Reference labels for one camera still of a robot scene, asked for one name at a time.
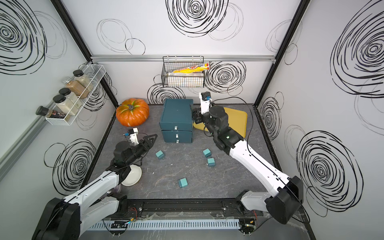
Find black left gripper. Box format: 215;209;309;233
125;133;157;166

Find teal plug cube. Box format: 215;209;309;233
207;158;216;167
178;178;188;188
203;149;212;158
156;151;165;160

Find teal drawer cabinet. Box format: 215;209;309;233
160;99;194;144

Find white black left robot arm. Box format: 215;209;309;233
32;134;158;240

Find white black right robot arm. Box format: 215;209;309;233
192;106;304;224

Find orange decorative pumpkin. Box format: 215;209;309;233
116;98;150;127

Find yellow cutting board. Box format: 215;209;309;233
193;106;248;138

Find white plate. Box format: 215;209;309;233
121;165;142;187

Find yellow snack package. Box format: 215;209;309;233
172;63;210;74

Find purple bowl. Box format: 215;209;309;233
109;184;122;194

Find spice jar white contents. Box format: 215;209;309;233
59;88;82;109

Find spice jar tan contents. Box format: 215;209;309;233
73;70;94;92

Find spice jar cream contents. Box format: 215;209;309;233
53;94;79;116

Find spice jar brown contents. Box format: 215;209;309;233
62;78;89;99

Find clear acrylic spice shelf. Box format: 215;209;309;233
43;64;109;130

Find small dark pepper bottle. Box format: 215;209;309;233
36;106;70;121

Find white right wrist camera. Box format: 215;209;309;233
199;92;212;115

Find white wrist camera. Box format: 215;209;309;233
199;92;212;115
124;128;139;146

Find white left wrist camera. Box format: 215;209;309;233
124;128;139;146

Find black wire wall basket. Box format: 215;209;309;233
161;56;206;88

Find grey slotted cable duct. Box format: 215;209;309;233
88;219;240;232

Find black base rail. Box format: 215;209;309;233
119;197;302;218

